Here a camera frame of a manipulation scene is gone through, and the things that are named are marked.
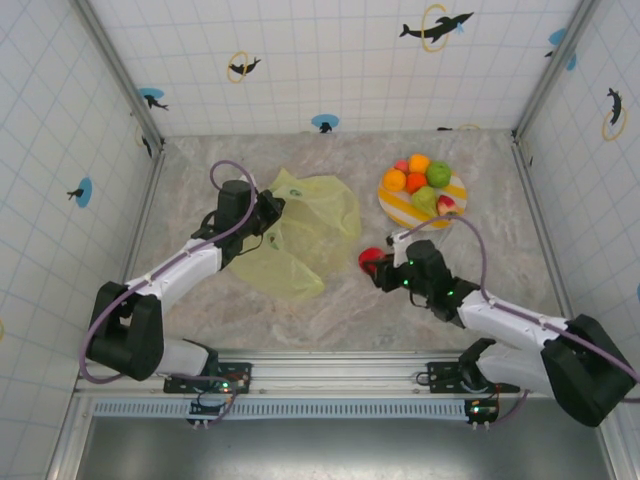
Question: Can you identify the red apple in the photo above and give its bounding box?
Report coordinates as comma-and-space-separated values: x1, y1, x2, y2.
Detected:
357, 247, 389, 276

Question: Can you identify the yellow translucent plastic bag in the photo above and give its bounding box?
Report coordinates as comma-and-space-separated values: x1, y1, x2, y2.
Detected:
229, 168, 362, 302

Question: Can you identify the green pear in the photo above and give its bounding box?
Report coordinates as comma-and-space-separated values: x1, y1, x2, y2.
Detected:
411, 185, 441, 217

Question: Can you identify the orange fruit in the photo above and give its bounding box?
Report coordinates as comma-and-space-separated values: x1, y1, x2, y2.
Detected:
382, 168, 407, 193

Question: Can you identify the green apple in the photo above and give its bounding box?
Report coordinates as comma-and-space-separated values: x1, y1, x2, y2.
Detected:
425, 160, 453, 190

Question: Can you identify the yellow white striped plate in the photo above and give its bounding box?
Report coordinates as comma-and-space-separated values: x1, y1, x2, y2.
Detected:
377, 167, 469, 231

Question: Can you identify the dolphin blue circle sticker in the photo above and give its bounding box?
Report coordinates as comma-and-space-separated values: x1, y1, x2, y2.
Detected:
65, 176, 95, 208
543, 27, 579, 72
137, 87, 170, 113
310, 113, 341, 135

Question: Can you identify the right controller circuit board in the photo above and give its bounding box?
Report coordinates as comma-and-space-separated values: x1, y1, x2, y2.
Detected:
463, 397, 501, 431

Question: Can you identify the controller circuit board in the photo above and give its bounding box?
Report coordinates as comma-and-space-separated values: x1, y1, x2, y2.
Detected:
463, 397, 501, 431
187, 383, 239, 429

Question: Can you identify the grey metal panel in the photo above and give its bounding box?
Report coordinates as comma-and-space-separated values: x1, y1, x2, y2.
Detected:
74, 415, 619, 480

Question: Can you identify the left controller circuit board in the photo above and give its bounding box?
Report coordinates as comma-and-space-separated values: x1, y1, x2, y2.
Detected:
187, 383, 239, 429

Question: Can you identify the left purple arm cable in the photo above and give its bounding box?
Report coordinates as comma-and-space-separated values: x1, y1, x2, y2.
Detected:
79, 158, 259, 427

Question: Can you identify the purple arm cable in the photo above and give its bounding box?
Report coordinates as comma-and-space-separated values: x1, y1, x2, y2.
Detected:
79, 158, 259, 427
397, 214, 640, 429

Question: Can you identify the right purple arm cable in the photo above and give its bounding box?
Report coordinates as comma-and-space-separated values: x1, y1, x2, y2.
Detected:
397, 214, 640, 429

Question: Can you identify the aluminium side frame rail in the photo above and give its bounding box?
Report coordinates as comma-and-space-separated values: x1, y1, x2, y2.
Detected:
512, 133, 640, 480
44, 147, 169, 480

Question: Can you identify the aluminium mounting rail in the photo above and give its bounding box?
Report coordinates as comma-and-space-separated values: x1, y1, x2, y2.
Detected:
73, 348, 551, 400

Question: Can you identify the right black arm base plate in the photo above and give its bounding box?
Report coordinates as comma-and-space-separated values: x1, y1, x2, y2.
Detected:
416, 359, 521, 396

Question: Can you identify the white slotted cable duct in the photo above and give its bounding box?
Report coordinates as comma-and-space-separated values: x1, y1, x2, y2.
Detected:
91, 398, 474, 419

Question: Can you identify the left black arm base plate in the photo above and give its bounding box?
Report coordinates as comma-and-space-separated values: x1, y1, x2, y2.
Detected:
163, 360, 254, 396

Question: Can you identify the aluminium frame post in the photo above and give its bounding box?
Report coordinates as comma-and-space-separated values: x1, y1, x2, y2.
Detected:
512, 0, 601, 141
72, 0, 166, 154

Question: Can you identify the large dolphins yellow ring sticker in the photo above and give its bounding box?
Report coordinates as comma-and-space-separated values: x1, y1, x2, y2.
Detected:
398, 3, 475, 54

